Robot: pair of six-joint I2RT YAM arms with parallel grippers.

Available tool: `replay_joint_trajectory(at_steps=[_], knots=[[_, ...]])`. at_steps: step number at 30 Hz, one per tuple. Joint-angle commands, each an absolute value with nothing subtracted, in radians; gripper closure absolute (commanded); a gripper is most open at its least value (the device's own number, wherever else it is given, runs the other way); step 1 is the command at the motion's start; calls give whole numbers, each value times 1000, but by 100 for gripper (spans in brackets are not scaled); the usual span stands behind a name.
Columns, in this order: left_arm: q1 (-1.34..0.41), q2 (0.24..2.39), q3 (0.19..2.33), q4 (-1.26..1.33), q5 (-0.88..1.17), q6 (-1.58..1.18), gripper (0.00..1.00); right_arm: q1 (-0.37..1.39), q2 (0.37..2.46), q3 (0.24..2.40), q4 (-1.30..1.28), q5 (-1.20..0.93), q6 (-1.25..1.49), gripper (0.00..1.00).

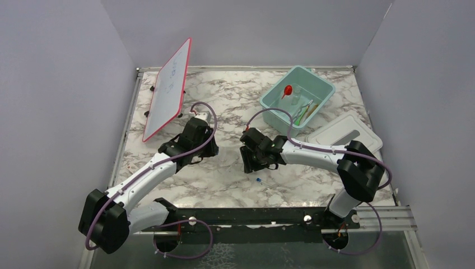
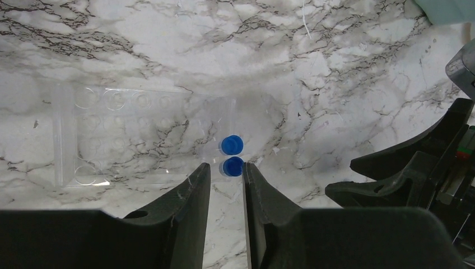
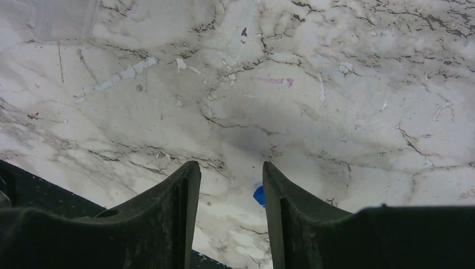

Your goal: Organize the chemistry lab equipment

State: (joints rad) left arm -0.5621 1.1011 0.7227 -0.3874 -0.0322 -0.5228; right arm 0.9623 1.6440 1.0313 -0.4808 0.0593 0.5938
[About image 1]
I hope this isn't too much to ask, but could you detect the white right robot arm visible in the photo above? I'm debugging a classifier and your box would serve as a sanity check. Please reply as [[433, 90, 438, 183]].
[[240, 128, 385, 228]]

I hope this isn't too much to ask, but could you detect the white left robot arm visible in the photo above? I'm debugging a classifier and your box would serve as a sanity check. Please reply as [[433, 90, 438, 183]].
[[78, 113, 218, 254]]

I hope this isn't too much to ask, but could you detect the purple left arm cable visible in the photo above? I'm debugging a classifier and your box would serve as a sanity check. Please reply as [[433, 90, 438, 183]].
[[84, 101, 218, 251]]

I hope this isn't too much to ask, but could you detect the teal plastic bin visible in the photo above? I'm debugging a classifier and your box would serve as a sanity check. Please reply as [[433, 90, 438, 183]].
[[259, 66, 336, 138]]

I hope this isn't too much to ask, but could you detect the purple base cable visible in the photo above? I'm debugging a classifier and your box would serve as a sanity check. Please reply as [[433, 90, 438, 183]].
[[322, 202, 383, 257], [152, 217, 215, 260]]

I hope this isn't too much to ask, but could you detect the pink framed whiteboard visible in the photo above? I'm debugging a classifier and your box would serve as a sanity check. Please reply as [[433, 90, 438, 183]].
[[142, 38, 192, 142]]

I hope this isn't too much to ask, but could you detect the aluminium frame rail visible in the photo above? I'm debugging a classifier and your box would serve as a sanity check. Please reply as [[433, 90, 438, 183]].
[[320, 206, 418, 234]]

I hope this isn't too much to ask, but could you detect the red pipette in bin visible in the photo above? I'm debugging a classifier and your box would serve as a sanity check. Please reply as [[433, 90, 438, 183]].
[[281, 85, 293, 100]]

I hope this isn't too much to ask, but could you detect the red yellow green stick bundle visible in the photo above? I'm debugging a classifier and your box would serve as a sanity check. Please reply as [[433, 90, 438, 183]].
[[296, 106, 312, 126]]

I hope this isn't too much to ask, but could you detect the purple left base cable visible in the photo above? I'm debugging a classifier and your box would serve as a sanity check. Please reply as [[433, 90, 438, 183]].
[[152, 217, 215, 260]]

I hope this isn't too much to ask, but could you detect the white bin lid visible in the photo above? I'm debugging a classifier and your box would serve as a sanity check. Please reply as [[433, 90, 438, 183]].
[[305, 112, 383, 153]]

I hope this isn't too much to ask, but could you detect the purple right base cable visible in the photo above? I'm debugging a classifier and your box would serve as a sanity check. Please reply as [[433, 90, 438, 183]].
[[322, 202, 383, 257]]

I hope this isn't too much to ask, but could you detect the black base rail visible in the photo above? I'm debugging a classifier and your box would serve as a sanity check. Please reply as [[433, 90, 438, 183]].
[[145, 207, 348, 244]]

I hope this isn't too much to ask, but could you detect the tan bristle test tube brush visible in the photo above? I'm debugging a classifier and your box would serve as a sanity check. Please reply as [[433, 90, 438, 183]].
[[306, 104, 319, 118]]

